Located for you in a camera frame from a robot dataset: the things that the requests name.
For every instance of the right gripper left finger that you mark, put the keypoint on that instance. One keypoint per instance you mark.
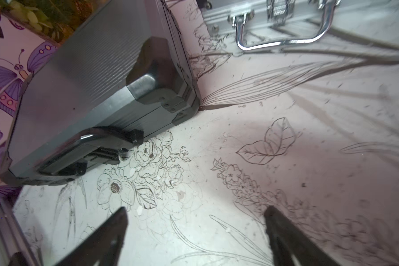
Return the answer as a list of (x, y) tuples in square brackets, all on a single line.
[(103, 247)]

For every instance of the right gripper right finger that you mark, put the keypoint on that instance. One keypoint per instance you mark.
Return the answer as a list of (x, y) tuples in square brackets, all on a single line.
[(288, 242)]

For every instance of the large black poker case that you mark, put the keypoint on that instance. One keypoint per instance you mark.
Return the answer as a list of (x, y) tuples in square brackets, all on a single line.
[(122, 78)]

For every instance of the small silver poker case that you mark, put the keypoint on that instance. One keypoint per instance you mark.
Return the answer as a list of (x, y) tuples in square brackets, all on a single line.
[(237, 17)]

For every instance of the yellow green artificial plant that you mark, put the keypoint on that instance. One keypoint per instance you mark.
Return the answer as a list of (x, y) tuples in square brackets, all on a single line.
[(52, 20)]

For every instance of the aluminium rail front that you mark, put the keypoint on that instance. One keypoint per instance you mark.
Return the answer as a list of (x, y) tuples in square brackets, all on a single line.
[(14, 247)]

